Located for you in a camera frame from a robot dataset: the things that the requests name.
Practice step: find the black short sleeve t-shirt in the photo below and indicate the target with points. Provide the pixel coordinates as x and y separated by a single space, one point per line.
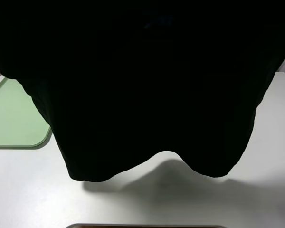
119 81

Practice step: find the light green plastic tray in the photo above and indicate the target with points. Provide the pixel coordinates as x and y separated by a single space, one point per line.
21 125

